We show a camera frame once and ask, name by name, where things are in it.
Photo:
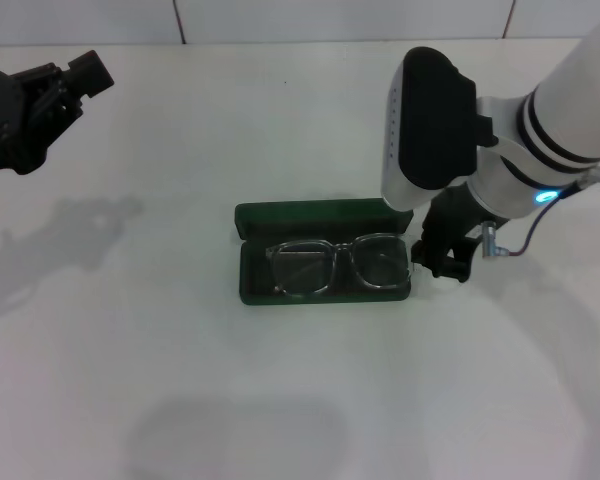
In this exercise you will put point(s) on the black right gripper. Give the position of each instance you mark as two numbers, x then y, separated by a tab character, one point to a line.
450	220

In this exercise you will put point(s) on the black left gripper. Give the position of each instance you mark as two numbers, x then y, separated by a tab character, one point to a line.
0	130

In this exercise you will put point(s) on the clear plastic glasses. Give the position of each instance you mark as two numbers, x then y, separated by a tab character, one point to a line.
342	250

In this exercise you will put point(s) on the green glasses case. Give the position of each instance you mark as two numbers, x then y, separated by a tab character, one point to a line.
305	215

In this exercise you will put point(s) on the white and silver right arm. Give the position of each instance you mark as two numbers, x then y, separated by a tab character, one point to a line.
570	115

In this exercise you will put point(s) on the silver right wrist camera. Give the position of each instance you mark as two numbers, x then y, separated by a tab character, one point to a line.
430	125

